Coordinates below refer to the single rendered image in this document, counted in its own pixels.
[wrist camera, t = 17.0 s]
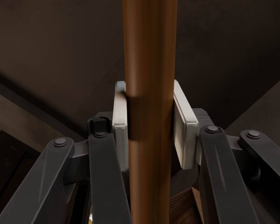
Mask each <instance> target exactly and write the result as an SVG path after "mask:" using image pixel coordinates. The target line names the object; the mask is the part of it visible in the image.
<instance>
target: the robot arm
mask: <svg viewBox="0 0 280 224"><path fill-rule="evenodd" d="M87 130H88V139H87V140H85V141H82V142H79V143H74V141H73V139H71V138H69V137H58V138H55V139H53V140H51V141H50V142H49V143H48V144H47V145H46V147H45V148H44V150H43V151H42V153H41V154H40V156H39V157H38V159H37V160H36V162H35V163H34V165H33V166H32V168H31V169H30V171H29V172H28V174H27V175H26V177H25V178H24V180H23V181H22V183H21V184H20V186H19V187H18V188H17V190H16V191H15V193H14V194H13V196H12V197H11V199H10V200H9V202H8V203H7V205H6V206H5V208H4V209H3V211H2V212H1V214H0V224H65V221H66V219H67V216H68V213H69V211H70V208H71V205H72V203H73V200H74V197H75V195H76V192H77V189H78V187H79V181H81V180H85V179H89V178H90V185H91V203H92V224H133V223H132V218H131V213H130V209H129V205H128V199H127V195H126V191H125V187H124V181H123V177H122V173H121V172H127V170H129V163H128V123H127V99H126V83H125V82H124V81H118V82H117V83H116V87H115V99H114V109H113V112H99V113H98V114H97V115H96V116H94V117H92V118H90V119H88V120H87ZM172 137H173V141H174V144H175V147H176V151H177V155H178V158H179V161H180V165H181V168H183V169H193V168H194V167H195V162H196V161H197V166H196V181H198V185H199V191H200V199H201V206H202V212H203V218H204V224H260V223H259V220H258V217H257V215H256V212H255V209H254V207H253V205H252V203H253V204H254V205H255V207H256V208H257V209H258V211H259V212H260V213H261V215H262V216H263V218H264V219H265V220H266V222H267V223H268V224H280V147H279V146H278V145H276V144H275V143H274V142H273V141H272V140H271V139H269V138H268V137H267V136H266V135H265V134H263V133H261V132H259V131H257V130H243V131H242V132H240V137H236V136H228V135H226V134H225V131H224V130H223V129H222V128H220V127H218V126H215V125H214V123H213V122H212V120H211V119H210V117H209V116H208V114H207V112H206V111H205V110H203V109H201V108H191V107H190V105H189V103H188V101H187V99H186V97H185V95H184V93H183V91H182V89H181V87H180V85H179V83H178V81H176V80H174V100H173V122H172Z"/></svg>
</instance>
